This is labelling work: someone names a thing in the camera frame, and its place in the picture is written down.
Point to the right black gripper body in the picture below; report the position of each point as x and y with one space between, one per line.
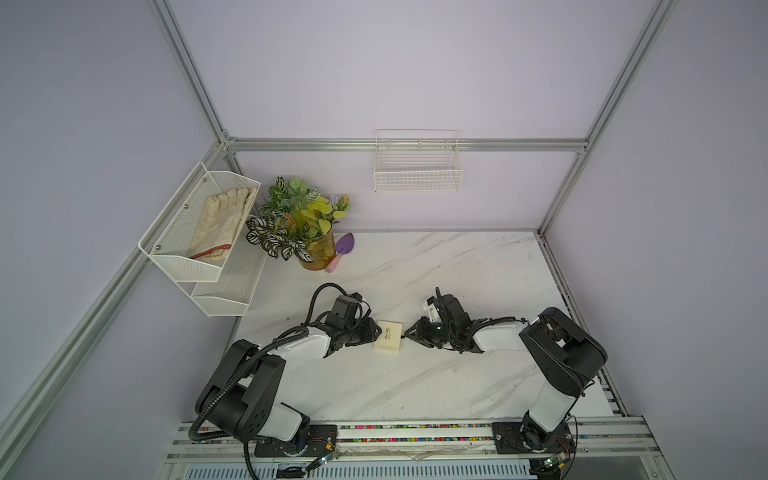
433 333

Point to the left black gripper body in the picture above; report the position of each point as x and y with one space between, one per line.
359 333

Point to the cream drawer jewelry box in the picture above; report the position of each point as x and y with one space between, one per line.
391 336

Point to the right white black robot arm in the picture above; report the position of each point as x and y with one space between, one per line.
567 356

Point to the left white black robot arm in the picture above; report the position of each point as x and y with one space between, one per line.
240 398

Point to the amber glass plant pot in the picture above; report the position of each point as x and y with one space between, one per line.
319 253

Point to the purple pink garden trowel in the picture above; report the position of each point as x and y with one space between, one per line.
344 246

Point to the artificial green leafy plant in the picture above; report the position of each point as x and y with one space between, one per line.
294 215

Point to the lower white mesh shelf basket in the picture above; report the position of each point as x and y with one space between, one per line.
231 295

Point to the white mesh shelf basket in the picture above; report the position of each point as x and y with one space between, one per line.
191 239
231 295

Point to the cream work gloves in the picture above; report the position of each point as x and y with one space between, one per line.
220 220

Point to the upper white mesh shelf basket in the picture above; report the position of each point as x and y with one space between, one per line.
191 239

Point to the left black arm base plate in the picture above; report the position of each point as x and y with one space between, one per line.
314 441

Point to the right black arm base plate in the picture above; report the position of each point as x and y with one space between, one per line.
519 437

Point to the white wire wall basket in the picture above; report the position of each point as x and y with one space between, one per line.
417 161

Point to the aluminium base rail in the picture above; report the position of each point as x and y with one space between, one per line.
417 440

